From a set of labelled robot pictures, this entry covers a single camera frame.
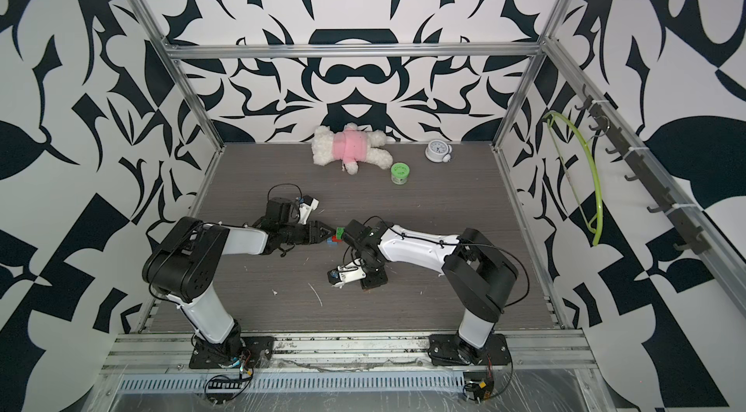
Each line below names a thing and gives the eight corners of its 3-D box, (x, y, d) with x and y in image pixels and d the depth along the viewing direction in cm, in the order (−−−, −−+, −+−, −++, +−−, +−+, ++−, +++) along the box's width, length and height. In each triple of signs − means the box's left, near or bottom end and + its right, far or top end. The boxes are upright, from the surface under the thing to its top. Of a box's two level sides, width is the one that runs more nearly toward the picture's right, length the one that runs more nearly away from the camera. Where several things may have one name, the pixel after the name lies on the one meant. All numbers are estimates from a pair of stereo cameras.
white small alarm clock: (427, 162, 116) (428, 156, 113) (424, 145, 122) (425, 139, 119) (451, 162, 116) (453, 156, 113) (448, 145, 122) (449, 139, 119)
